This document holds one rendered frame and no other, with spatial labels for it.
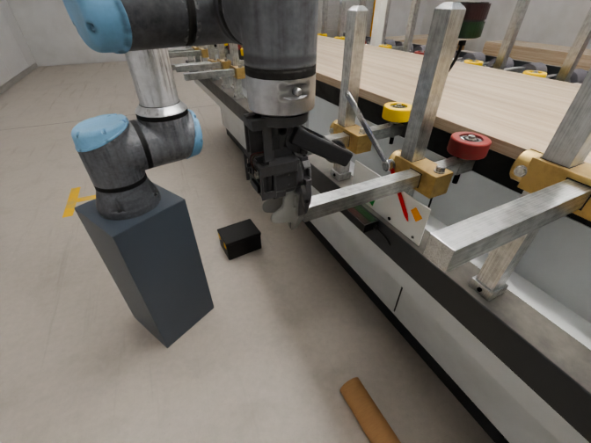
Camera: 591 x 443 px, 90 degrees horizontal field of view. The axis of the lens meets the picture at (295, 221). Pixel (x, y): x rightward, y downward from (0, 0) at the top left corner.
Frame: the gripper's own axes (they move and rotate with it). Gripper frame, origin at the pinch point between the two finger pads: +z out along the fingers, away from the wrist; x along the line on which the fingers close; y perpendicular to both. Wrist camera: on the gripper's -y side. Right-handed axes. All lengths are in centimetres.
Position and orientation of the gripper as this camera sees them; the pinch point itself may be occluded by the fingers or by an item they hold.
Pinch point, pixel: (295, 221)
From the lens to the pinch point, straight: 53.5
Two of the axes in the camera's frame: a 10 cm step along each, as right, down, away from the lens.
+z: 0.0, 7.9, 6.1
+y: -8.9, 2.7, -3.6
